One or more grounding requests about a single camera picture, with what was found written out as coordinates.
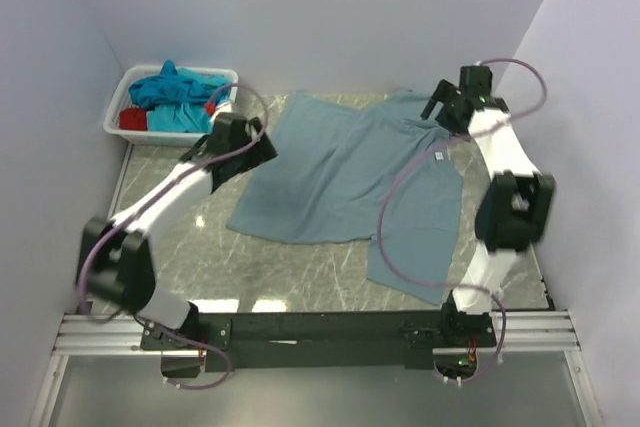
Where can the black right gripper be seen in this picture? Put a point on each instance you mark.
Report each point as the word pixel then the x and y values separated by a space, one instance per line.
pixel 446 93

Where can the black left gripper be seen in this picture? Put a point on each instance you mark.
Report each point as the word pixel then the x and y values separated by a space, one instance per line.
pixel 260 153

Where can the grey-blue t shirt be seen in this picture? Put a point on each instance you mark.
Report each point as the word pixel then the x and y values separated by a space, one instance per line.
pixel 331 183

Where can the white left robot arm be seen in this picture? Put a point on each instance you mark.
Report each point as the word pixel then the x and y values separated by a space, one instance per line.
pixel 115 261

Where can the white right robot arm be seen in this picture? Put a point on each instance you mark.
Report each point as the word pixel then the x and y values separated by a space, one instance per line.
pixel 513 213

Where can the light blue t shirt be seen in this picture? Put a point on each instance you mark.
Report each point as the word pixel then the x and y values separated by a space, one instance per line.
pixel 179 118

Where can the bright blue t shirt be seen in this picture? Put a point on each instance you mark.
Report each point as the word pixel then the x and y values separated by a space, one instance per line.
pixel 175 86

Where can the red garment in basket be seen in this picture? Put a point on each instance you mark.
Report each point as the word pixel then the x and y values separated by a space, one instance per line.
pixel 133 119

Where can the black base crossbar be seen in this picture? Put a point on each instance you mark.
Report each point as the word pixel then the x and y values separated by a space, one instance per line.
pixel 227 342

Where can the aluminium rail frame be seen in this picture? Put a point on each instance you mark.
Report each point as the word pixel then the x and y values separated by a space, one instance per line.
pixel 534 331

